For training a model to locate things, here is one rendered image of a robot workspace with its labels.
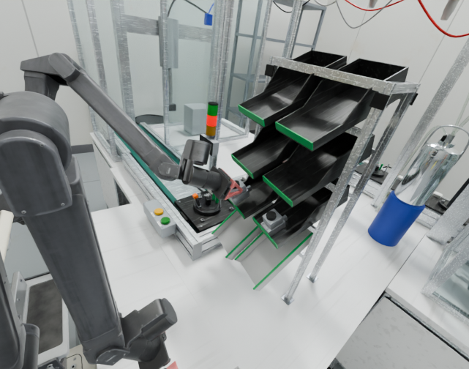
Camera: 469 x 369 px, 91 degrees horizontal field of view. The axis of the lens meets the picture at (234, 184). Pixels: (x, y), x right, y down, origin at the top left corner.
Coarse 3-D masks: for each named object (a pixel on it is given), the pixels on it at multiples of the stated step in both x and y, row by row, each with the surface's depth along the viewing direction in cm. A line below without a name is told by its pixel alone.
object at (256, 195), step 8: (272, 168) 89; (248, 176) 86; (248, 184) 87; (256, 184) 86; (264, 184) 85; (256, 192) 84; (264, 192) 83; (272, 192) 76; (248, 200) 82; (256, 200) 81; (264, 200) 80; (272, 200) 79; (240, 208) 80; (248, 208) 80; (256, 208) 77; (248, 216) 77
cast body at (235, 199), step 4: (236, 180) 76; (240, 180) 77; (240, 184) 75; (244, 184) 75; (232, 188) 75; (236, 188) 75; (244, 188) 76; (248, 188) 79; (232, 192) 76; (244, 192) 77; (248, 192) 78; (232, 196) 77; (236, 196) 76; (240, 196) 77; (244, 196) 78; (248, 196) 79; (232, 200) 77; (236, 200) 77; (240, 200) 78
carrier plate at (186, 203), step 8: (208, 192) 124; (176, 200) 115; (184, 200) 116; (192, 200) 116; (224, 200) 120; (184, 208) 110; (192, 208) 111; (224, 208) 115; (192, 216) 107; (200, 216) 107; (208, 216) 108; (216, 216) 109; (224, 216) 110; (192, 224) 104; (200, 224) 103; (208, 224) 104; (216, 224) 105
